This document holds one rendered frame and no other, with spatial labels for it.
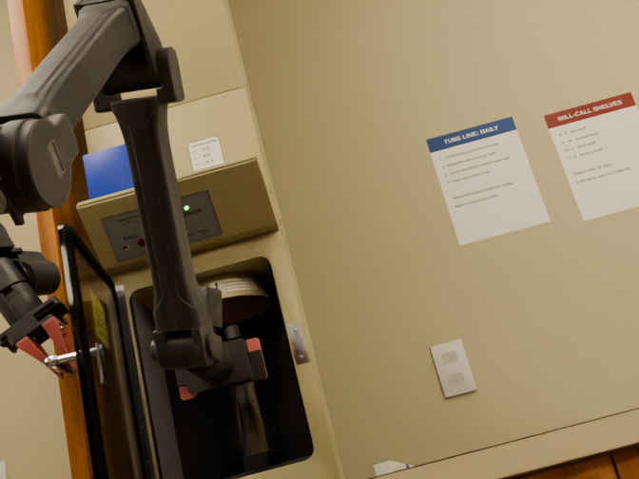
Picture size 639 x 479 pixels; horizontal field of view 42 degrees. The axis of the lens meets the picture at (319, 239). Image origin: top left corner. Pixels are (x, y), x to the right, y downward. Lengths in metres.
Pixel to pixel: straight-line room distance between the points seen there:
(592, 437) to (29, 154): 0.74
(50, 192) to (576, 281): 1.38
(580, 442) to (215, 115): 0.90
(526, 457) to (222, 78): 0.92
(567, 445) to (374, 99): 1.18
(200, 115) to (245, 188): 0.23
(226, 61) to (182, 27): 0.12
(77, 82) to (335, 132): 1.21
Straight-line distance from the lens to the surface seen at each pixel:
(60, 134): 0.77
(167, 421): 1.55
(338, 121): 2.04
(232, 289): 1.50
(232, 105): 1.61
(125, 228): 1.48
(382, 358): 1.85
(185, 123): 1.61
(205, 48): 1.68
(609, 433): 1.11
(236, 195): 1.44
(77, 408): 1.41
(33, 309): 1.29
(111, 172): 1.49
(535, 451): 1.10
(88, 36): 0.95
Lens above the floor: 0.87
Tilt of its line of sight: 20 degrees up
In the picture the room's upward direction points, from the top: 15 degrees counter-clockwise
